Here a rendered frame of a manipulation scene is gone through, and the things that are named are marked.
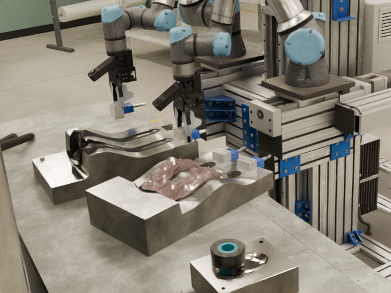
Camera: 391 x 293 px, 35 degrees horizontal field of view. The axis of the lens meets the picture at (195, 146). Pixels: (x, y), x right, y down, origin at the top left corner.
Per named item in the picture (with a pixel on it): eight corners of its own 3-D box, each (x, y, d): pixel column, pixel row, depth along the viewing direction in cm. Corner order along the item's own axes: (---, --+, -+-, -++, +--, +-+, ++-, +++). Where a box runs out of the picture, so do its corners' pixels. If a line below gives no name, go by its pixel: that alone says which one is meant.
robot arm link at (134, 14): (159, 27, 225) (138, 33, 217) (138, 24, 232) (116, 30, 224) (157, 4, 222) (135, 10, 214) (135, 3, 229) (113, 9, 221)
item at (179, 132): (208, 134, 218) (207, 120, 216) (214, 138, 214) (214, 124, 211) (174, 142, 213) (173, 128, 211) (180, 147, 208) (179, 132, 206)
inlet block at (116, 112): (143, 109, 236) (142, 95, 234) (148, 112, 232) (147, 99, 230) (110, 115, 231) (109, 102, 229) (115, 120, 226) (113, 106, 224)
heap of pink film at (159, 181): (194, 164, 196) (192, 141, 193) (235, 179, 184) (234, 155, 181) (129, 193, 180) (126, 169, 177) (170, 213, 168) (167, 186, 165)
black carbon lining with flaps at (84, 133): (157, 132, 221) (155, 107, 217) (177, 147, 207) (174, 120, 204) (62, 156, 207) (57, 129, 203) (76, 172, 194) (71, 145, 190)
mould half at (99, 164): (167, 142, 231) (164, 107, 225) (199, 165, 209) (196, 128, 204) (34, 175, 211) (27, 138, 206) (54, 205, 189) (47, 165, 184)
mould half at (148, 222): (213, 165, 208) (211, 135, 204) (273, 188, 190) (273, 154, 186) (90, 224, 177) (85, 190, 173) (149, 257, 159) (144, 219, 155)
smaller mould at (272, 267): (263, 261, 154) (262, 236, 151) (299, 292, 141) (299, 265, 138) (191, 286, 146) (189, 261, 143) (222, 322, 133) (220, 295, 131)
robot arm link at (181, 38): (191, 29, 193) (165, 31, 194) (194, 64, 197) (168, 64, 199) (196, 24, 200) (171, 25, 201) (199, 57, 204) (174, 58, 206)
